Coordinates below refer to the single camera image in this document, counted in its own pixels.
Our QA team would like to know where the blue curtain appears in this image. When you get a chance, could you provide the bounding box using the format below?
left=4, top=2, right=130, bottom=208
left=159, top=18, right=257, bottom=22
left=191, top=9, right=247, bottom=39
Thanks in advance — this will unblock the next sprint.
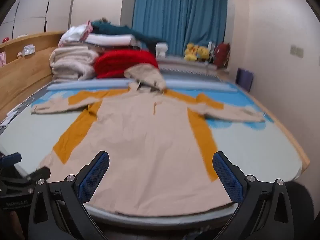
left=132, top=0, right=228, bottom=55

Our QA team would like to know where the tissue packet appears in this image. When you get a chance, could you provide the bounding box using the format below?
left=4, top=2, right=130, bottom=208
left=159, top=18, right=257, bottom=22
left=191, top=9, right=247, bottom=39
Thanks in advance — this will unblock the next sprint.
left=22, top=44, right=35, bottom=56

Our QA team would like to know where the wooden bed frame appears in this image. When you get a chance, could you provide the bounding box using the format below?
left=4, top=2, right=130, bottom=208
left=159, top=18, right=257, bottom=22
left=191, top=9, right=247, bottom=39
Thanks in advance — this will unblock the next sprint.
left=0, top=31, right=310, bottom=178

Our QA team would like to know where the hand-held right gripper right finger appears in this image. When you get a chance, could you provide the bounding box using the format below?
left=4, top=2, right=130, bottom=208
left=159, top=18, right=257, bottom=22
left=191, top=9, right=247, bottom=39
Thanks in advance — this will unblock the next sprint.
left=212, top=151, right=293, bottom=240

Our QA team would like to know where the red bag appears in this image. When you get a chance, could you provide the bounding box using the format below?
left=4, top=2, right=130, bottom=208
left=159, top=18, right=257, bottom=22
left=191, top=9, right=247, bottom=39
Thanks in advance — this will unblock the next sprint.
left=214, top=42, right=230, bottom=68

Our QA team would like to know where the beige folded blanket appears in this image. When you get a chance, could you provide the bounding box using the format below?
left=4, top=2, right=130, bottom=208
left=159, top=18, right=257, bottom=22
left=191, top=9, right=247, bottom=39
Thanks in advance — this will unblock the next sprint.
left=49, top=45, right=100, bottom=81

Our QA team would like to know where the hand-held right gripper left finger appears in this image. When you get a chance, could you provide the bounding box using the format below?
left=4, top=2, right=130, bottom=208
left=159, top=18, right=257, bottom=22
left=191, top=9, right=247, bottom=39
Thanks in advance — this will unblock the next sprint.
left=28, top=151, right=110, bottom=240

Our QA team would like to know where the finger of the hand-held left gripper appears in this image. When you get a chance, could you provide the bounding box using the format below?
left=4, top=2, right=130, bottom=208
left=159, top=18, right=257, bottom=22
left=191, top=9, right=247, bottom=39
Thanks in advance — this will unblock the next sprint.
left=24, top=166, right=52, bottom=182
left=0, top=152, right=22, bottom=170

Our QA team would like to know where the white folded cloth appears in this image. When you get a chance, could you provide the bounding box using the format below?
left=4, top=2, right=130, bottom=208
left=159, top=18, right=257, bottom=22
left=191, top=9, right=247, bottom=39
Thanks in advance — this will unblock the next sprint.
left=85, top=34, right=137, bottom=47

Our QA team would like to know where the red folded blanket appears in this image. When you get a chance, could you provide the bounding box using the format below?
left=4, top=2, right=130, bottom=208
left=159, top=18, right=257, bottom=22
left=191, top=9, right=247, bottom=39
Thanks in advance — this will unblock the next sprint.
left=94, top=50, right=159, bottom=79

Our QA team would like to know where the white and pink cloth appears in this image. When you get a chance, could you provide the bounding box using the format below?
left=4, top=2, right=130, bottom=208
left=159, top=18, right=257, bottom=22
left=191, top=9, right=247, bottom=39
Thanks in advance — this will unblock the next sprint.
left=59, top=20, right=94, bottom=47

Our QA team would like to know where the beige and orange hooded coat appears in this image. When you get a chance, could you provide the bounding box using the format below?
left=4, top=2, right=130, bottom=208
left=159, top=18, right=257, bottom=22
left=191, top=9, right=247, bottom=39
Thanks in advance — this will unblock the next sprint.
left=30, top=64, right=266, bottom=217

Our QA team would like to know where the wall socket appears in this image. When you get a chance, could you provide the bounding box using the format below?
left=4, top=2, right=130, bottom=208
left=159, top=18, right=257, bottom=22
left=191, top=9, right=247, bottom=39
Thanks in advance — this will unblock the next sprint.
left=290, top=45, right=304, bottom=57

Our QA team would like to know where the small white box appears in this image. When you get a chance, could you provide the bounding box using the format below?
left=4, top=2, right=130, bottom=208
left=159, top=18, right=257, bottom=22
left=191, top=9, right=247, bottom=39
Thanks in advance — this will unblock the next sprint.
left=155, top=42, right=168, bottom=57

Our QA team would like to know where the purple box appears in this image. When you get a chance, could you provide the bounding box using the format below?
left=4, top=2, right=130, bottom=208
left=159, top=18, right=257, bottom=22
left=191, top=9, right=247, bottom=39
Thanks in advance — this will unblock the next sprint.
left=235, top=68, right=254, bottom=92

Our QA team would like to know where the teal cloth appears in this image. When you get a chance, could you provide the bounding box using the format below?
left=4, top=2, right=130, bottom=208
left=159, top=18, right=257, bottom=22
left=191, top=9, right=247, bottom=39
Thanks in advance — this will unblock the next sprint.
left=91, top=20, right=167, bottom=48

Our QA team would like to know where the person's left forearm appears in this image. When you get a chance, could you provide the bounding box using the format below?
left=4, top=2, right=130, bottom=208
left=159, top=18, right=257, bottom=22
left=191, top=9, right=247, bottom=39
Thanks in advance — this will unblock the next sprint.
left=7, top=210, right=25, bottom=240

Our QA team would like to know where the white wardrobe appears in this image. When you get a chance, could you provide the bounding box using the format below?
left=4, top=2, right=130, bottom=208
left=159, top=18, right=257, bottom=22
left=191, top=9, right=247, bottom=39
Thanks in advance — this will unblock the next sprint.
left=0, top=0, right=125, bottom=40

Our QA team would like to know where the yellow plush toy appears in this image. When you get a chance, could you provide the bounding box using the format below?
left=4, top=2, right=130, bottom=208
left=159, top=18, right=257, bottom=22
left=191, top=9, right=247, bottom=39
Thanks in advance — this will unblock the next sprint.
left=184, top=43, right=198, bottom=61
left=196, top=45, right=210, bottom=60

